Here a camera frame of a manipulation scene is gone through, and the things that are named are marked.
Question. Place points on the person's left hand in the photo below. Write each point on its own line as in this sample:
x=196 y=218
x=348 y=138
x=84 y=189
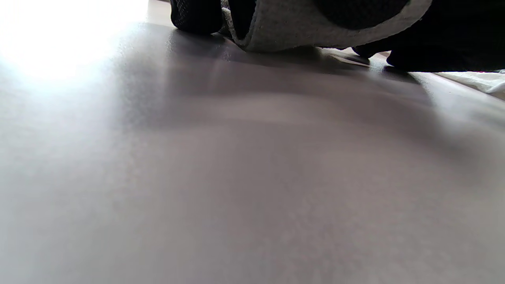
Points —
x=195 y=15

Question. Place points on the person's right hand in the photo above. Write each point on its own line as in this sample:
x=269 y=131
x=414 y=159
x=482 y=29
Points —
x=465 y=35

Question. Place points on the white sock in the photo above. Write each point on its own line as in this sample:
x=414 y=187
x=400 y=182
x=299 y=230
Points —
x=481 y=81

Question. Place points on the grey sock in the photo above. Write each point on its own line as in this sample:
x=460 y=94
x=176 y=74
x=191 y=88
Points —
x=284 y=27

